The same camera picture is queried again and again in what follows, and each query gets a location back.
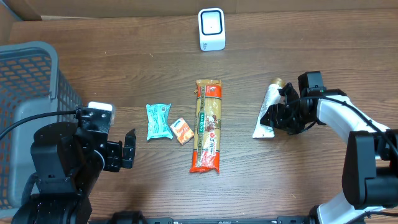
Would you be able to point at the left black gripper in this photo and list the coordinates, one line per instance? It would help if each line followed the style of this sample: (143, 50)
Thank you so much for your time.
(114, 150)

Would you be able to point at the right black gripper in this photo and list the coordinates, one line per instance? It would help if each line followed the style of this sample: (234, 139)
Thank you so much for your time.
(277, 116)

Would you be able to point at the teal snack packet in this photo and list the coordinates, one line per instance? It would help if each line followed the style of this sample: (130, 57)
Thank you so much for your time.
(157, 116)

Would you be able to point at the white tube with gold cap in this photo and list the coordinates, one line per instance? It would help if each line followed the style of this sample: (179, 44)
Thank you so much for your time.
(271, 97)

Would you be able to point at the orange snack packet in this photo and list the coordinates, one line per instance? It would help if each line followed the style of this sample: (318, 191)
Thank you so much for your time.
(183, 132)

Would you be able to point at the spaghetti pasta packet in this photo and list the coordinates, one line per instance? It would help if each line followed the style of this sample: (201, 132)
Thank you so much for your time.
(207, 129)

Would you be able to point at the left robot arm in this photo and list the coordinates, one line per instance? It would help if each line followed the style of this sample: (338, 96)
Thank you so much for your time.
(68, 159)

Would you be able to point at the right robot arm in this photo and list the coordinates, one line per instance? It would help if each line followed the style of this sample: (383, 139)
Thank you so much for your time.
(369, 179)

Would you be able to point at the grey plastic mesh basket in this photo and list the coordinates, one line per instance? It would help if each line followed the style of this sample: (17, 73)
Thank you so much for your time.
(31, 83)

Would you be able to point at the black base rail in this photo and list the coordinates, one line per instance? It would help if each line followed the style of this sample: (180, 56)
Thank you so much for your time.
(138, 218)

